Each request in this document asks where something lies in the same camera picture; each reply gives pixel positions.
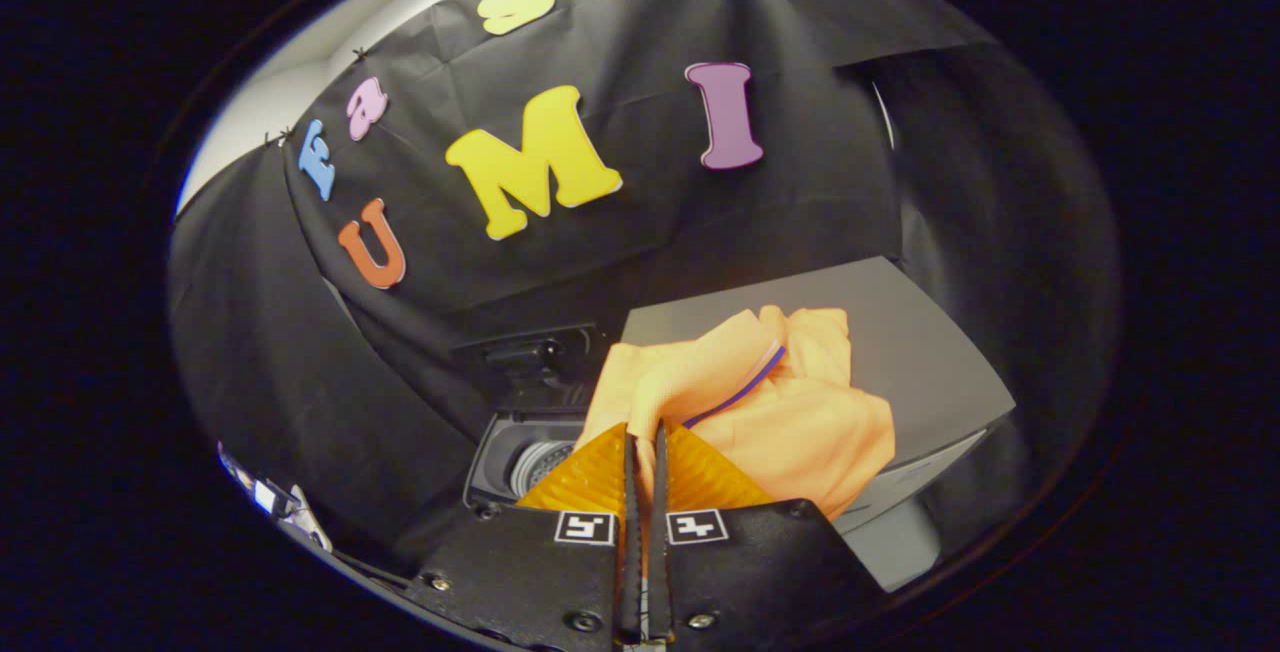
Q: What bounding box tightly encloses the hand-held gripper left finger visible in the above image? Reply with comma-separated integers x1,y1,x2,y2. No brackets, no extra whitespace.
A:
405,422,643,648

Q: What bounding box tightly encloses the beige cabinet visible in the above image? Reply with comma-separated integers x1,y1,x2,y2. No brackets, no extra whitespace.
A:
620,255,1016,593

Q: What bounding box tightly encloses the orange garment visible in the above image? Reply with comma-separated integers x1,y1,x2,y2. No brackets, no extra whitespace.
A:
575,305,896,523

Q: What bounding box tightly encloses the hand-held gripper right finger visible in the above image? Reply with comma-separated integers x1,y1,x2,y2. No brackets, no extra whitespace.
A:
645,420,886,648

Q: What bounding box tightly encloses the dark washing machine lid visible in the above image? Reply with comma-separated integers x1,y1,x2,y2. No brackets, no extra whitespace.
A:
455,325,601,413

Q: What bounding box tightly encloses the grey washing machine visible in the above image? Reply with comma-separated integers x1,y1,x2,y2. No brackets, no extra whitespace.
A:
462,410,593,511

